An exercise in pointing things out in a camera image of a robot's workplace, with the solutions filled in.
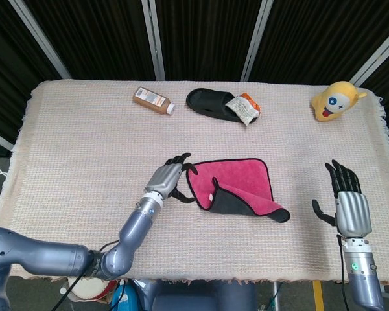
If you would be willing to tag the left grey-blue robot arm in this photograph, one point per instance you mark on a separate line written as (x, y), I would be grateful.
(52, 256)

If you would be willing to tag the white partition post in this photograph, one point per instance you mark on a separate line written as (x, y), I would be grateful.
(154, 39)
(40, 39)
(376, 58)
(256, 39)
(0, 139)

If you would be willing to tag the blue plastic container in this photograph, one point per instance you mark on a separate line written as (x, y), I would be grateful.
(121, 298)

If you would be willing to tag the right silver and black robot hand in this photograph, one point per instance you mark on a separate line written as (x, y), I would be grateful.
(353, 214)

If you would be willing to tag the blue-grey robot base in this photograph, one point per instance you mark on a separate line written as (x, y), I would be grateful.
(197, 298)

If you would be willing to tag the yellow plush toy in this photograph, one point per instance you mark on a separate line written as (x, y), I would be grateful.
(343, 94)

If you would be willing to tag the beige woven tablecloth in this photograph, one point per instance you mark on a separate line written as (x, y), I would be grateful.
(68, 145)

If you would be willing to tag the pink cloth black backing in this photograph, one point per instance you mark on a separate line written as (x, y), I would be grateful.
(233, 176)

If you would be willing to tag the white and orange snack packet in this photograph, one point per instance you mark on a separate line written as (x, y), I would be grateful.
(243, 108)

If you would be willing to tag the left silver and black robot hand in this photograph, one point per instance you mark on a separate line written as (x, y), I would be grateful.
(165, 179)

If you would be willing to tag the metal table leg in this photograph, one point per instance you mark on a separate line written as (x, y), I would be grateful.
(276, 298)

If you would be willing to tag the brown bottle with white cap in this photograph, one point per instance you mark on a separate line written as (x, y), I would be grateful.
(150, 100)

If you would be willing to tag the black slipper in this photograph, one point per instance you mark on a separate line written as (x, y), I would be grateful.
(204, 100)

